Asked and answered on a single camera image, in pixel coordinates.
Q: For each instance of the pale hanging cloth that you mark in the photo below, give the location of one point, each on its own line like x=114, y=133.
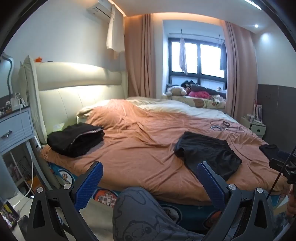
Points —
x=183, y=58

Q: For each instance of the black framed window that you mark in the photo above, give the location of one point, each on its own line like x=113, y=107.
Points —
x=208, y=60

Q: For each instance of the white air conditioner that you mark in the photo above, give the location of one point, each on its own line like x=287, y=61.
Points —
x=101, y=8

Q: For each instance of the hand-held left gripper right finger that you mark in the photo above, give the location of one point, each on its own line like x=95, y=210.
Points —
x=211, y=183

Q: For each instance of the dark hanging garment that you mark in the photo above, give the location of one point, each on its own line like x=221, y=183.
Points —
x=223, y=56

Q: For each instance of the orange toy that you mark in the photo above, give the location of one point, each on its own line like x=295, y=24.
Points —
x=38, y=59

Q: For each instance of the small black garment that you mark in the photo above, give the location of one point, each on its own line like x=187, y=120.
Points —
x=268, y=150

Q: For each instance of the cream plush toy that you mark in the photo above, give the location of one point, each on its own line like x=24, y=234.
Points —
x=177, y=90

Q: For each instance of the cartoon printed bed sheet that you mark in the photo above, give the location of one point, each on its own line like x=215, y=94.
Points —
x=185, y=213

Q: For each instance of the pile of dark clothes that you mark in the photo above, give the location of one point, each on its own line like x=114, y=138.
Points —
x=203, y=88

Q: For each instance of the cream padded headboard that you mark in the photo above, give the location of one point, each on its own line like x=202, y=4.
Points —
x=69, y=92

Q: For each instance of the pink cloth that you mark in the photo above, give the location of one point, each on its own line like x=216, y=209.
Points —
x=200, y=94

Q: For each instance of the cream bed sheet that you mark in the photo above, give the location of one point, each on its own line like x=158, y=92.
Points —
x=171, y=107

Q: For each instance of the blue nightstand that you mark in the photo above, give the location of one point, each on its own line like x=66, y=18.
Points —
x=16, y=129

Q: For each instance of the white nightstand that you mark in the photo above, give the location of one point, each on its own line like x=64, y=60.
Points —
x=254, y=127

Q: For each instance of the orange blanket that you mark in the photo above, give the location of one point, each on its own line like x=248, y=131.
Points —
x=143, y=143

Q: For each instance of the folded black pants stack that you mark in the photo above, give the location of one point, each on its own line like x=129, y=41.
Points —
x=74, y=139

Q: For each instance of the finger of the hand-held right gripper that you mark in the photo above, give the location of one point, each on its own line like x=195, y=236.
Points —
x=282, y=154
x=277, y=162

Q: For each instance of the white hanging garment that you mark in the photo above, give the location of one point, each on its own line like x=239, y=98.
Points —
x=114, y=37

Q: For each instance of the person's leg in grey pants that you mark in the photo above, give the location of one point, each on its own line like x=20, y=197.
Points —
x=143, y=217

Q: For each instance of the person's right hand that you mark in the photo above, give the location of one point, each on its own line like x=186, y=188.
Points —
x=292, y=201

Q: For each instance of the curved desk lamp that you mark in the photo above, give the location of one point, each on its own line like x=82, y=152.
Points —
x=8, y=69

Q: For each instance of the pink curtain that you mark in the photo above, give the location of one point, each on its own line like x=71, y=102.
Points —
x=141, y=60
x=238, y=69

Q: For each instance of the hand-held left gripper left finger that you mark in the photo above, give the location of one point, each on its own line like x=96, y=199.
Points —
x=89, y=185

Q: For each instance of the black smartphone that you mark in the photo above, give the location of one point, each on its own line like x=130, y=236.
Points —
x=8, y=215

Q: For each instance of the bear printed window cushion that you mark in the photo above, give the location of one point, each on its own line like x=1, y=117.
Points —
x=198, y=102

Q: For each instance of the metal clothes rail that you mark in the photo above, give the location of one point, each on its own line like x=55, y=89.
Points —
x=198, y=35

